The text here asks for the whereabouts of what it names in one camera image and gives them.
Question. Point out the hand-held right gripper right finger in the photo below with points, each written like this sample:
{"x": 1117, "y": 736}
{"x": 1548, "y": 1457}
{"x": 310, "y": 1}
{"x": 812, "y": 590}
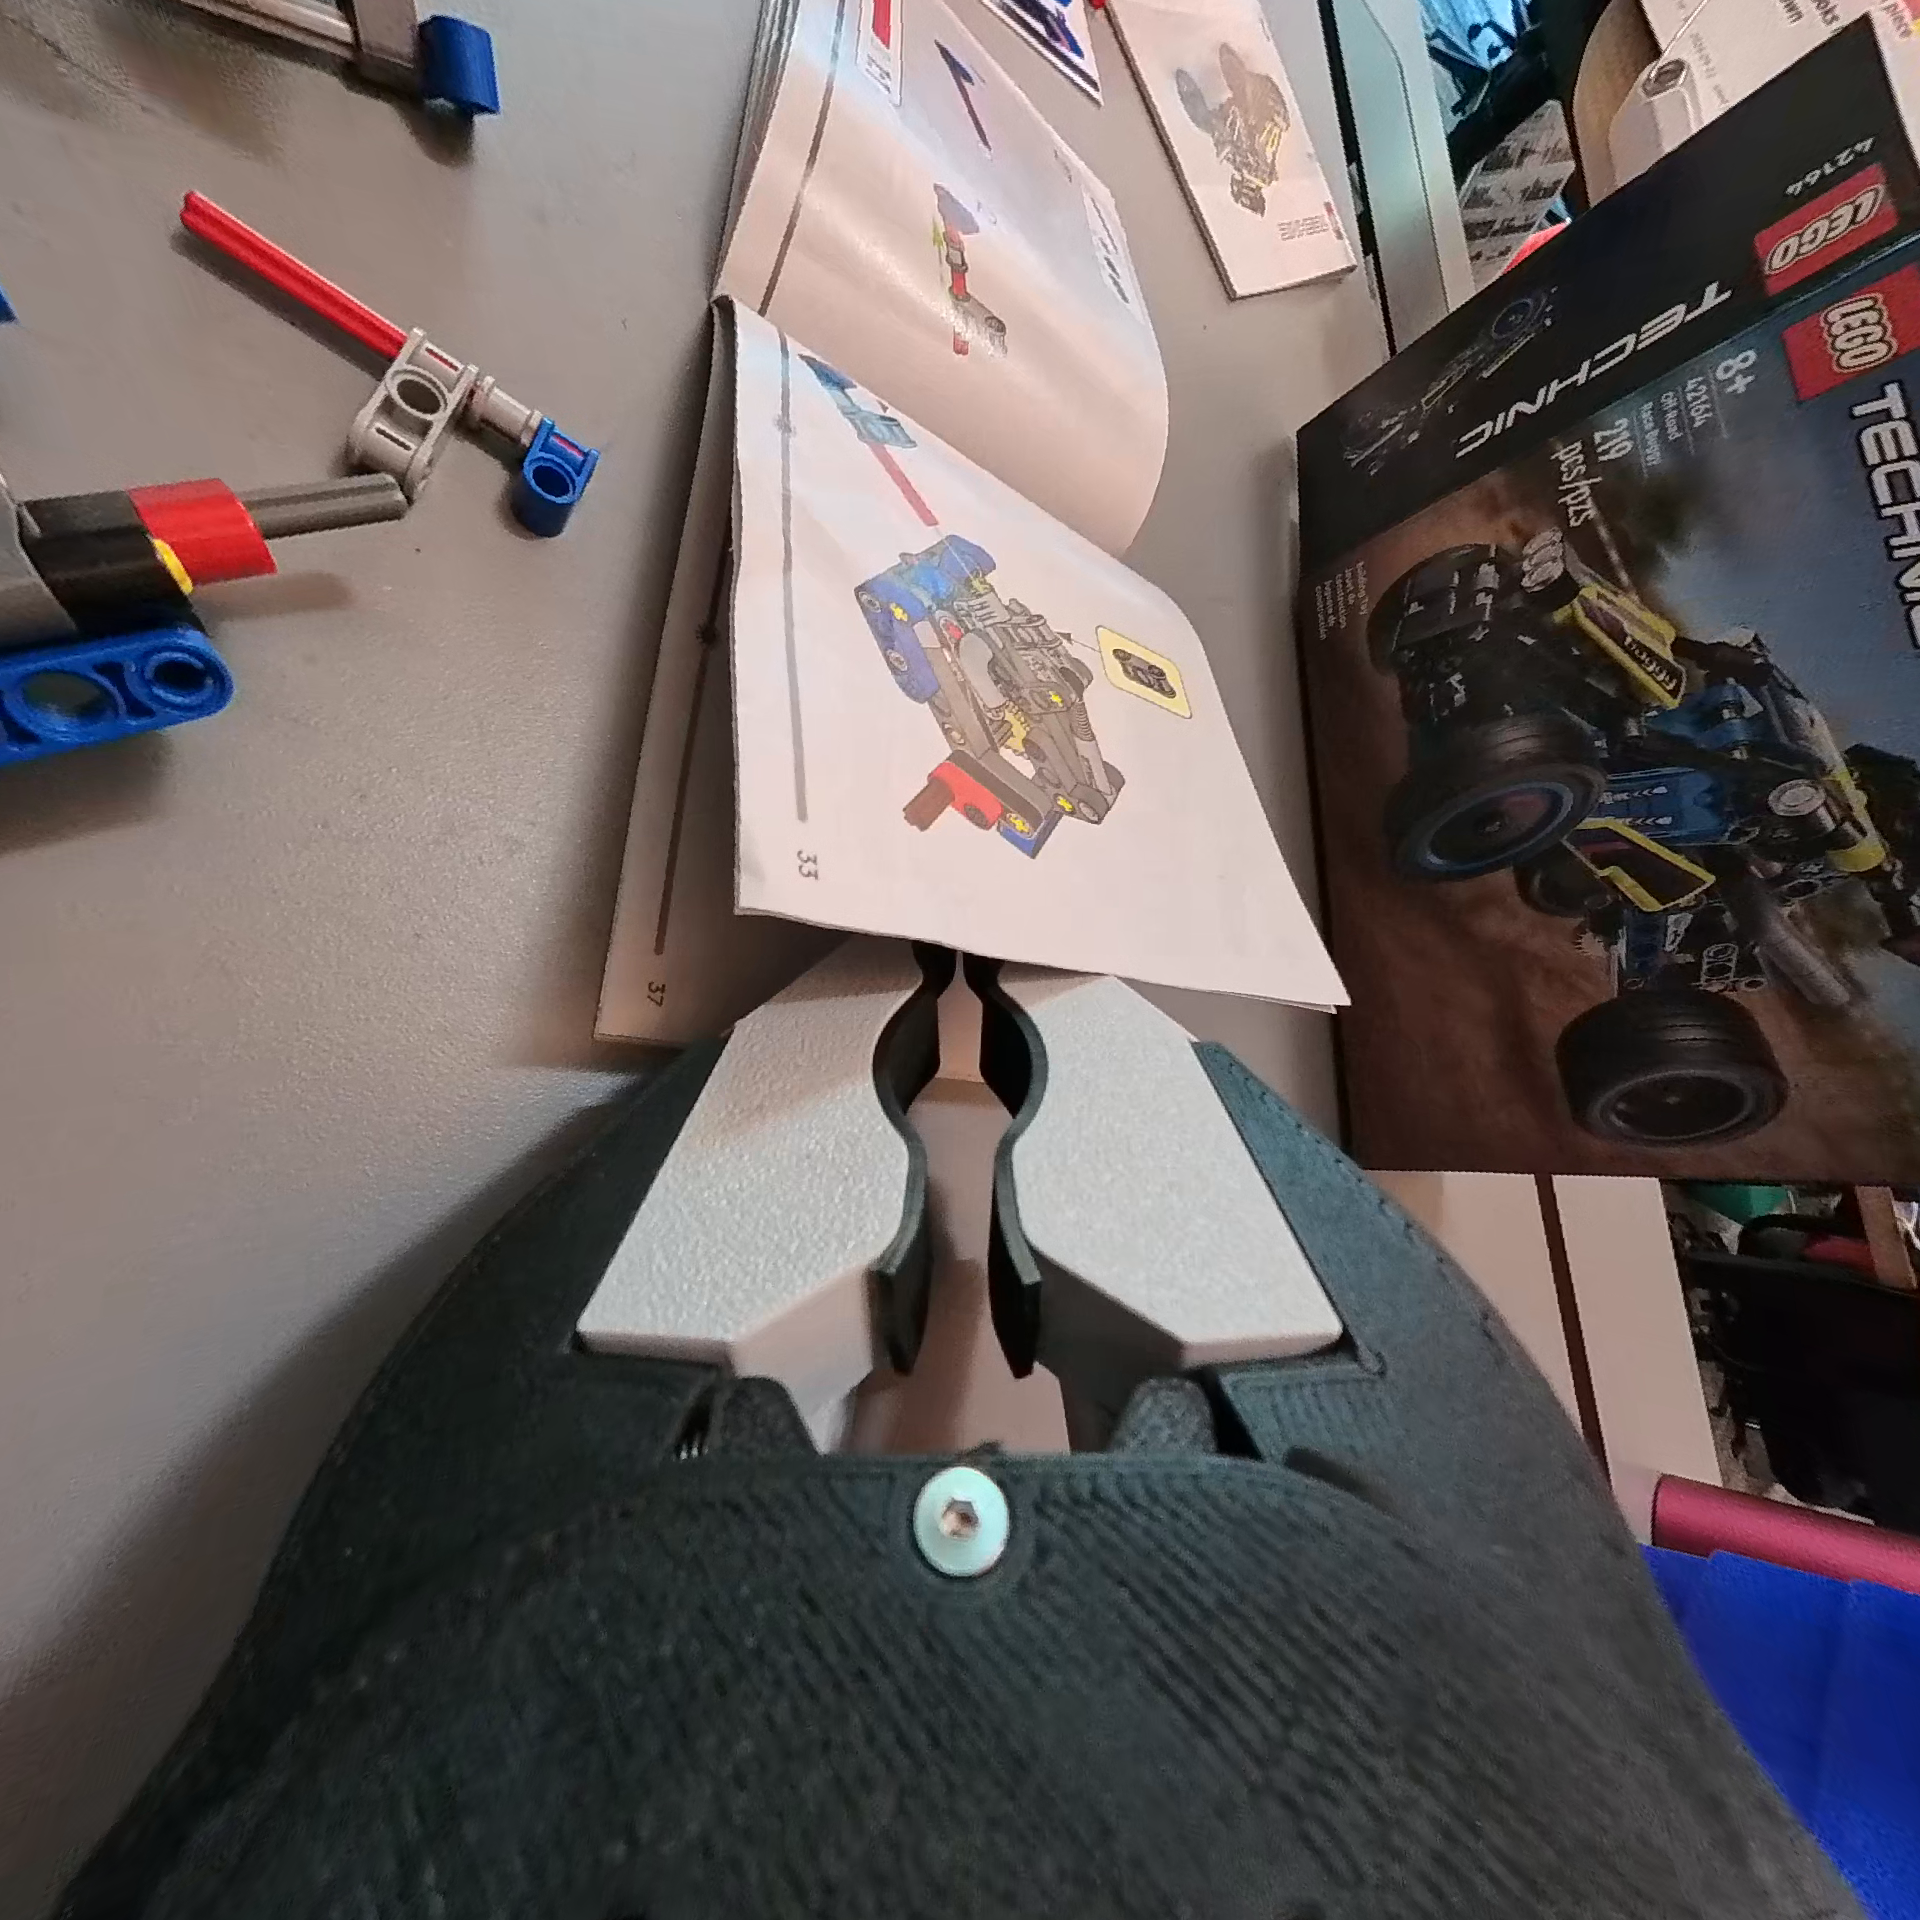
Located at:
{"x": 1172, "y": 1200}

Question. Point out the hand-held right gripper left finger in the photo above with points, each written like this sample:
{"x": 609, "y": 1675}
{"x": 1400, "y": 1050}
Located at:
{"x": 751, "y": 1184}

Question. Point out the lego instruction booklet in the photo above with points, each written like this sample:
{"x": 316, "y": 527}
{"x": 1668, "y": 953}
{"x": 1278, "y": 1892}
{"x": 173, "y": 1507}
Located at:
{"x": 1051, "y": 870}

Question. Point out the partly built lego vehicle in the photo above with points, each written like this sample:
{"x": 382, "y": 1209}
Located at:
{"x": 91, "y": 691}

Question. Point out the red lego axle with connectors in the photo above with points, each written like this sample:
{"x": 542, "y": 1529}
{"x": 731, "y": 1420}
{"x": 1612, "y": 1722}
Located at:
{"x": 406, "y": 411}

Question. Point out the dark grey lego L beam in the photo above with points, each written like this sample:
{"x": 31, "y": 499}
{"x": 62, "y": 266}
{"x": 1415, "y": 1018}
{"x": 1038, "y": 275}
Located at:
{"x": 459, "y": 60}

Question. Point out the lego set box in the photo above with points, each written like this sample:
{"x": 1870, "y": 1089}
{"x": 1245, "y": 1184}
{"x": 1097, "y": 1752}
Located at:
{"x": 1471, "y": 1050}

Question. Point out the small lego leaflet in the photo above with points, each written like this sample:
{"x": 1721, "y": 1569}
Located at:
{"x": 1277, "y": 225}

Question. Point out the lego sticker sheet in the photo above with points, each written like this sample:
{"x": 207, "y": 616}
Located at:
{"x": 1051, "y": 38}

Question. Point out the maroon tube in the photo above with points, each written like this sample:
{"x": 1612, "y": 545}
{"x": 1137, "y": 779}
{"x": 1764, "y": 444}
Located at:
{"x": 1771, "y": 1523}

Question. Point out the blue plastic bin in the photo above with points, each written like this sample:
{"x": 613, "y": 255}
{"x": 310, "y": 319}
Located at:
{"x": 1800, "y": 1724}

